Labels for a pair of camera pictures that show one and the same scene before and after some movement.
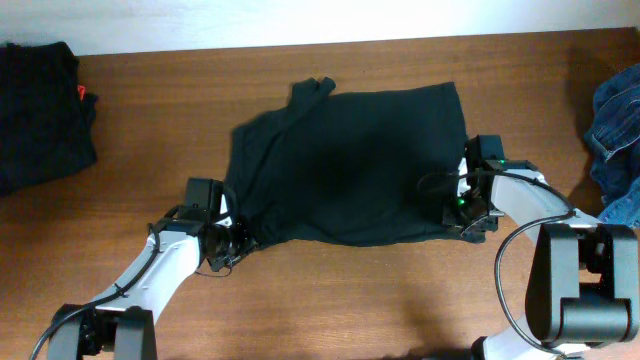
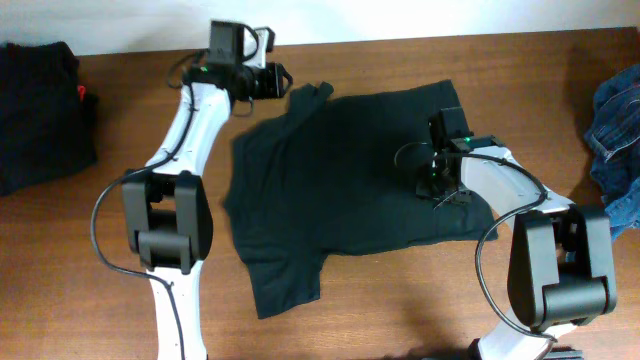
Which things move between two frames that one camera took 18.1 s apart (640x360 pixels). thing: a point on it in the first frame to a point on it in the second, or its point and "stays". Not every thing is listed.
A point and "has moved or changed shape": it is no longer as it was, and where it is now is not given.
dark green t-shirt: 352,167 has moved or changed shape
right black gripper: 452,217 to 426,189
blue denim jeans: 613,139 stays
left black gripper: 247,246 to 278,82
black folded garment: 46,117 stays
